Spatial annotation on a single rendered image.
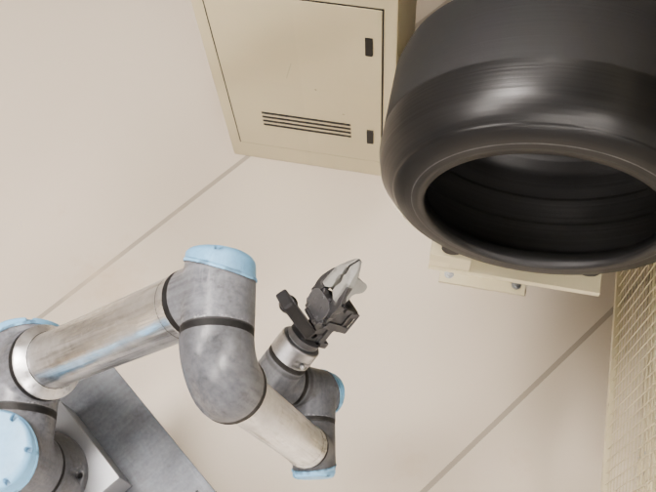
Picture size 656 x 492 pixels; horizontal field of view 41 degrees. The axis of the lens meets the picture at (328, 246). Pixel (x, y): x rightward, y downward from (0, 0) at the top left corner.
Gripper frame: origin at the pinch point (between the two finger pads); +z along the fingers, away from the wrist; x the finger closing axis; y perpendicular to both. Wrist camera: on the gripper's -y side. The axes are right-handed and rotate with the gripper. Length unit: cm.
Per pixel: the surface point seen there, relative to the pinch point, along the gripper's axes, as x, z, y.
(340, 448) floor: -24, -71, 70
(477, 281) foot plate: -48, -16, 100
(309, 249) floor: -82, -41, 66
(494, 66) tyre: 15, 47, -18
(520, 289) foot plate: -40, -9, 109
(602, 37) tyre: 20, 59, -9
